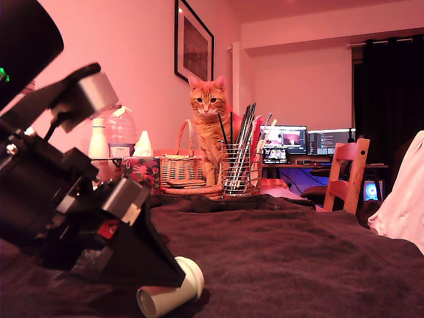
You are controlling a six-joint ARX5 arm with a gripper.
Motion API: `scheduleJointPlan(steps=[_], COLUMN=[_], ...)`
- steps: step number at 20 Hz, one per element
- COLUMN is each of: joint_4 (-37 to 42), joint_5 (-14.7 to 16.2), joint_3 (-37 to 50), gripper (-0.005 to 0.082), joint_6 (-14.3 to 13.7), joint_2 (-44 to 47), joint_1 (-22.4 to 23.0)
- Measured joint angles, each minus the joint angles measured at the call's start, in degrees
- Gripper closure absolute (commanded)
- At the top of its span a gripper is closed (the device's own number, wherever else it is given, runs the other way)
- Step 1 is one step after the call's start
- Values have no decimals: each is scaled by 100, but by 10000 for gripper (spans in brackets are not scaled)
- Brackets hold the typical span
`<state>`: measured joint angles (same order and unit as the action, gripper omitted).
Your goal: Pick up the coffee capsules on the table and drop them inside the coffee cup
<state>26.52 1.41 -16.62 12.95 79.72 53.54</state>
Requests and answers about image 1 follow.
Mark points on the white coffee capsule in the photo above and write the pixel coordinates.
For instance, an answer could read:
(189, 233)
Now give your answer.
(172, 295)

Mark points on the printed carton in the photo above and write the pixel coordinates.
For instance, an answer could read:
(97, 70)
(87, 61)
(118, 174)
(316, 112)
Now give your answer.
(109, 169)

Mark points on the small white bottle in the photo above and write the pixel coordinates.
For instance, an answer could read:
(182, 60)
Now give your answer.
(98, 142)

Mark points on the square cork coasters stack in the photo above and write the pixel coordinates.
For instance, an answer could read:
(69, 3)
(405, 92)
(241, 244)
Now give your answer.
(185, 183)

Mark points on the floral tissue box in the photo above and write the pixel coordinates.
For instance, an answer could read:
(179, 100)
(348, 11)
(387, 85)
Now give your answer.
(145, 169)

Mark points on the large clear water bottle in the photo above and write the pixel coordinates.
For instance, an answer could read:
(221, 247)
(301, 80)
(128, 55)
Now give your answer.
(122, 132)

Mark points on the white tissue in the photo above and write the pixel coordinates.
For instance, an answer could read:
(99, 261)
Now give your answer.
(143, 145)

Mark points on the black straw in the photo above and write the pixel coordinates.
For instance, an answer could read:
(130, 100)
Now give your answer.
(223, 127)
(231, 127)

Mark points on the dark table cloth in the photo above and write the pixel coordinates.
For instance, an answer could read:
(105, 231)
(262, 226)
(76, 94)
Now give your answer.
(298, 265)

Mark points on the wooden desk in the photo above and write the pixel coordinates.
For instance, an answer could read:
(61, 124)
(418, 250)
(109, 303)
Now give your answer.
(281, 166)

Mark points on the small laptop screen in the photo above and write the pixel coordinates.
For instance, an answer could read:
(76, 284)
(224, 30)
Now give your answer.
(274, 155)

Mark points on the red paper packet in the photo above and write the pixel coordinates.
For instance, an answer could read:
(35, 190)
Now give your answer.
(255, 132)

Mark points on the bundle of dark sticks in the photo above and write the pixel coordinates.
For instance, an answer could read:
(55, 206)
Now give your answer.
(246, 122)

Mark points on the orange tabby cat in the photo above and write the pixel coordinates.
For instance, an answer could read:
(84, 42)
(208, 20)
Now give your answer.
(208, 99)

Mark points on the cream wooden stick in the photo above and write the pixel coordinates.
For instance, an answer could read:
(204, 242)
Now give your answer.
(270, 130)

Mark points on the computer monitor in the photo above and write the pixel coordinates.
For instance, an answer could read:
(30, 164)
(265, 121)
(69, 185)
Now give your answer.
(328, 142)
(291, 137)

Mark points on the keyboard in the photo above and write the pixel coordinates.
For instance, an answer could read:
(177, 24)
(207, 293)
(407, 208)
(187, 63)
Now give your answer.
(311, 162)

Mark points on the wooden chair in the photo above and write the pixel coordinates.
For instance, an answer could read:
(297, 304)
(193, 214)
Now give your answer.
(357, 172)

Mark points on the computer case with lit fan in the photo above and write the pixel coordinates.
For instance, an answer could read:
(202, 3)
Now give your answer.
(372, 191)

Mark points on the pale pink cloth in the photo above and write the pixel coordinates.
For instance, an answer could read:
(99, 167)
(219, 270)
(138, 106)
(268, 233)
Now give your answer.
(404, 198)

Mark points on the black curtain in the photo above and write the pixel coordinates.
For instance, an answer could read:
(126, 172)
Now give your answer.
(387, 99)

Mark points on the white curtain rod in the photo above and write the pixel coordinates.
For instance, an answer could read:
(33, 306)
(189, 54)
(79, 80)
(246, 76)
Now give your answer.
(356, 44)

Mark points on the pale grey camera box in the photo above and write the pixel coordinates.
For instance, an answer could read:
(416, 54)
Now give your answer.
(99, 91)

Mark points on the black framed wall picture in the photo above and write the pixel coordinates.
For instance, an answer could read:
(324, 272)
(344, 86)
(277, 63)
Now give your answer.
(193, 43)

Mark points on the white wall pipe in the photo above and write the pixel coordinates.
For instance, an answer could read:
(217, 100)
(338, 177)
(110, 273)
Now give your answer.
(235, 66)

